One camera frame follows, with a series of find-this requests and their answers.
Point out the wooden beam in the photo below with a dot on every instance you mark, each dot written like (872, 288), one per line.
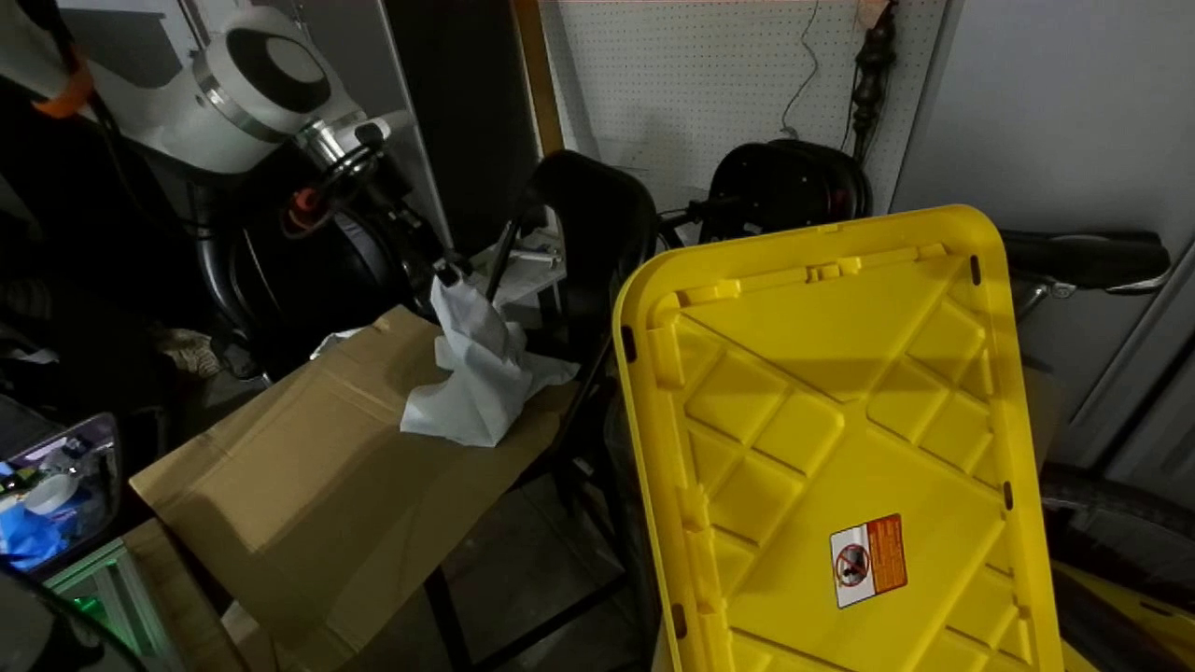
(537, 75)

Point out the yellow plastic bin lid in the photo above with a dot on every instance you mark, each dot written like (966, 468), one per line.
(840, 439)

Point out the black chair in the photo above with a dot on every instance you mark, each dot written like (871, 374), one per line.
(602, 233)

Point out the white pegboard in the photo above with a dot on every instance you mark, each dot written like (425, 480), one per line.
(709, 75)

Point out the black bicycle tyre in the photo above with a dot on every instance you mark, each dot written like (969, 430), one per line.
(1120, 523)

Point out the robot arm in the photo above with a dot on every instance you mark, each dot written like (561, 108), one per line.
(247, 89)

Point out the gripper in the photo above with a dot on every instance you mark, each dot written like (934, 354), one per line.
(387, 210)

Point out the black bicycle saddle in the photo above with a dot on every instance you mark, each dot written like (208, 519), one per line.
(1083, 257)

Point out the white towel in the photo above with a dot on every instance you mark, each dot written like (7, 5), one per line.
(485, 373)

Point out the brown cardboard sheet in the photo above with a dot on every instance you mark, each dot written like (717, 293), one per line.
(317, 467)

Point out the patterned rag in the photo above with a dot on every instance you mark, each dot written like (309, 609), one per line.
(191, 353)

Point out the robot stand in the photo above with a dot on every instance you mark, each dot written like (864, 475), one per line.
(112, 597)

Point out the black hanging tool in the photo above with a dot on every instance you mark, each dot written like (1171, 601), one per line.
(873, 75)

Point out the clear plastic storage bin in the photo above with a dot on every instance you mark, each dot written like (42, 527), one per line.
(56, 495)

